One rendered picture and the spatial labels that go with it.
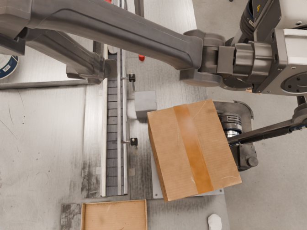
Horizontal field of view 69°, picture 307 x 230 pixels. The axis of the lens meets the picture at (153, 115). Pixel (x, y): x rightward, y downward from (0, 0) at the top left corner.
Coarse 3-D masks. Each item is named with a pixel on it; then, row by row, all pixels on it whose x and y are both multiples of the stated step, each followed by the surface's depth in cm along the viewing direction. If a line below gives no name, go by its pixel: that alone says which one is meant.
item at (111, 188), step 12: (120, 0) 130; (120, 60) 115; (108, 84) 110; (108, 96) 107; (108, 108) 105; (108, 120) 103; (108, 132) 101; (108, 144) 99; (108, 156) 97; (108, 168) 95; (108, 180) 93; (108, 192) 92
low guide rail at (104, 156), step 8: (104, 80) 107; (104, 88) 105; (104, 96) 103; (104, 104) 102; (104, 112) 101; (104, 120) 99; (104, 128) 98; (104, 136) 96; (104, 144) 95; (104, 152) 94; (104, 160) 93; (104, 168) 92; (104, 176) 90; (104, 184) 89; (104, 192) 88
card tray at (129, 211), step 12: (84, 204) 93; (96, 204) 94; (108, 204) 94; (120, 204) 94; (132, 204) 94; (144, 204) 94; (84, 216) 92; (96, 216) 92; (108, 216) 92; (120, 216) 92; (132, 216) 92; (144, 216) 92; (84, 228) 91; (96, 228) 91; (108, 228) 91; (120, 228) 91; (132, 228) 91; (144, 228) 91
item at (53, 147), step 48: (144, 0) 137; (96, 48) 124; (0, 96) 113; (48, 96) 113; (96, 96) 113; (192, 96) 113; (0, 144) 104; (48, 144) 104; (96, 144) 104; (144, 144) 104; (0, 192) 96; (48, 192) 96; (96, 192) 96; (144, 192) 96
